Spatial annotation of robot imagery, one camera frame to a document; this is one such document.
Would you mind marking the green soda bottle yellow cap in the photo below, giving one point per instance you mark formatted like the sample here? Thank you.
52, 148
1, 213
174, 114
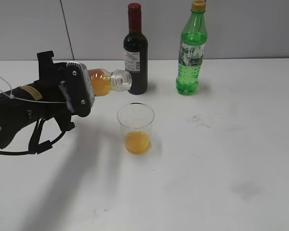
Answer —
192, 45

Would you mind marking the dark red wine bottle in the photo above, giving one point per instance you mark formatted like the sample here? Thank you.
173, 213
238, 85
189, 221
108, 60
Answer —
135, 47

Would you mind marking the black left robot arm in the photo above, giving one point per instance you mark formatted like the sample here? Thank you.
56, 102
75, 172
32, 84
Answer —
21, 107

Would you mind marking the transparent plastic cup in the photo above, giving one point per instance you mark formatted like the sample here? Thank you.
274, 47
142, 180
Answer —
136, 120

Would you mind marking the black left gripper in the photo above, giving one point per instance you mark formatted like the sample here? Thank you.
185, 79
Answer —
69, 87

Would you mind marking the NFC orange juice bottle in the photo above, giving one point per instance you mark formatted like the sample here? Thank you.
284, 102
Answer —
103, 82

